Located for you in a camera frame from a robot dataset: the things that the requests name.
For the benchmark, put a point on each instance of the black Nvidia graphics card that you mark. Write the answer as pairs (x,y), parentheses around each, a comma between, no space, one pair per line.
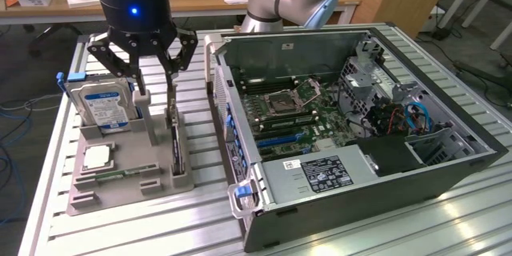
(178,148)

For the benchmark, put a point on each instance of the hard disk with blue caddy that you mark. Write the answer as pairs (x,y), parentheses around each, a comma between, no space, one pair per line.
(105,106)

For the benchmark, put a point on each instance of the black chair base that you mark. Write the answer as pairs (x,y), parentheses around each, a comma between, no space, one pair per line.
(54,28)

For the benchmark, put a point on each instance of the CPU socket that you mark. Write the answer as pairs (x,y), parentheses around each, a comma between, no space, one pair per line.
(282,103)

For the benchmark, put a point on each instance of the orange small item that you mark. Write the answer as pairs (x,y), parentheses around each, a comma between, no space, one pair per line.
(13,0)

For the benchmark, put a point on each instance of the grey printed parts rack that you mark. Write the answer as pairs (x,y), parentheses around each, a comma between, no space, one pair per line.
(129,154)

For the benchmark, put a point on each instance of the silver CPU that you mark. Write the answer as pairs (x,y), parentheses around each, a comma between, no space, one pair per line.
(98,157)

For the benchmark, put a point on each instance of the metal socket cover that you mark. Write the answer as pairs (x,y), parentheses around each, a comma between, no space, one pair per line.
(310,91)

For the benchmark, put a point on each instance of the black installed RAM stick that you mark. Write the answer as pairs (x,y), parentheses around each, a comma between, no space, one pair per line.
(289,120)

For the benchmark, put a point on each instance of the blue expansion slot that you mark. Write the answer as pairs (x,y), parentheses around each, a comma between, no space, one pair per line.
(269,143)

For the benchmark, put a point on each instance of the green RAM stick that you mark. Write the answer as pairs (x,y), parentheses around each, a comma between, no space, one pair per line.
(117,175)

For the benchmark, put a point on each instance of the green motherboard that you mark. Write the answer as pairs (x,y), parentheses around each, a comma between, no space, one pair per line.
(321,118)

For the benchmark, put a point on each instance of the grey metal disk bay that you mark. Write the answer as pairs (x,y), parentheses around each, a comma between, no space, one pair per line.
(361,82)

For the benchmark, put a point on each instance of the silver chipset heatsink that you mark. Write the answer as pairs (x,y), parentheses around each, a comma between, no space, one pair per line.
(327,145)

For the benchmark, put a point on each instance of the grey power supply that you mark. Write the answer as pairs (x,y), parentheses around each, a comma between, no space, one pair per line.
(281,178)

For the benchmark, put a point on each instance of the blue case latch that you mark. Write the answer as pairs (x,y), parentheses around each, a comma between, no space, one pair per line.
(242,193)

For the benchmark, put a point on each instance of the black power adapter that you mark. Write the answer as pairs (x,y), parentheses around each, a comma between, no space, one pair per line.
(441,33)

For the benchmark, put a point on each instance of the black open PC case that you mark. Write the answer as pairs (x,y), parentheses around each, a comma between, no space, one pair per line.
(361,208)

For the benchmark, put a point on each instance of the grey metal drive cage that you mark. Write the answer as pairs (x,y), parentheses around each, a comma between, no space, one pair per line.
(437,148)

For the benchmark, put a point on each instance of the black stand foot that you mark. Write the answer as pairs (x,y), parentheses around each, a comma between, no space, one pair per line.
(493,73)

